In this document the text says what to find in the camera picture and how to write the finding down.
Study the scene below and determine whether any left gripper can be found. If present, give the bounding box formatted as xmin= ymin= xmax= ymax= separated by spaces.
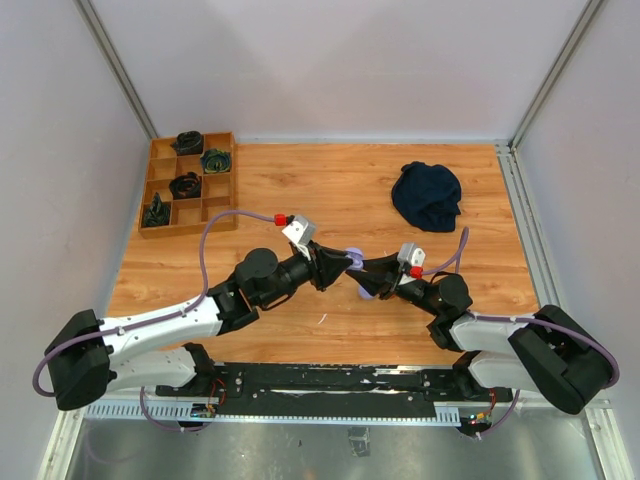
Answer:
xmin=258 ymin=241 xmax=354 ymax=308

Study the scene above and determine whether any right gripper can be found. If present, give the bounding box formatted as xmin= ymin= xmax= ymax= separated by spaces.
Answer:
xmin=347 ymin=252 xmax=442 ymax=317

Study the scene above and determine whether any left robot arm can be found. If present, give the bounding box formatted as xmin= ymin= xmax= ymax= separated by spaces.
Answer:
xmin=45 ymin=243 xmax=353 ymax=411

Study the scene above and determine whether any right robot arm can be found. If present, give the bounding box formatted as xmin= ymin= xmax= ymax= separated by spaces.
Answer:
xmin=347 ymin=247 xmax=620 ymax=414

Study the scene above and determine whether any navy blue cloth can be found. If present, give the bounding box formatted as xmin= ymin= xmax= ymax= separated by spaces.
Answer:
xmin=391 ymin=161 xmax=462 ymax=233

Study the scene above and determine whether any green yellow rolled tie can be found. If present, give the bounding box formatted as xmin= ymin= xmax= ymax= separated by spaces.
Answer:
xmin=200 ymin=148 xmax=232 ymax=174

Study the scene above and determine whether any black orange rolled tie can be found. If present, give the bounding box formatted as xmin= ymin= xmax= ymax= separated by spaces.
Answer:
xmin=169 ymin=171 xmax=202 ymax=200

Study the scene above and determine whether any dark green folded tie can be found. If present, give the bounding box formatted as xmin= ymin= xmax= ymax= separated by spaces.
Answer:
xmin=141 ymin=192 xmax=171 ymax=228

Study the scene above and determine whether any black rolled tie top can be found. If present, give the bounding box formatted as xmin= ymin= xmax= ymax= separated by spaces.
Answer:
xmin=171 ymin=130 xmax=204 ymax=156

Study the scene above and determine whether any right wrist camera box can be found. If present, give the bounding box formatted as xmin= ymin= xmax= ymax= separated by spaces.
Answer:
xmin=396 ymin=243 xmax=426 ymax=284

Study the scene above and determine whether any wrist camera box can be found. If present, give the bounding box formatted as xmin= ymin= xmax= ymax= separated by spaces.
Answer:
xmin=396 ymin=243 xmax=426 ymax=284
xmin=282 ymin=215 xmax=317 ymax=259

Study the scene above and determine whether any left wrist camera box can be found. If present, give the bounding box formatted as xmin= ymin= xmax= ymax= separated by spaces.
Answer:
xmin=282 ymin=215 xmax=317 ymax=259

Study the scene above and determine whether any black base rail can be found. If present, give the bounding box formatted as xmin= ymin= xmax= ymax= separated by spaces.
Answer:
xmin=153 ymin=363 xmax=513 ymax=421

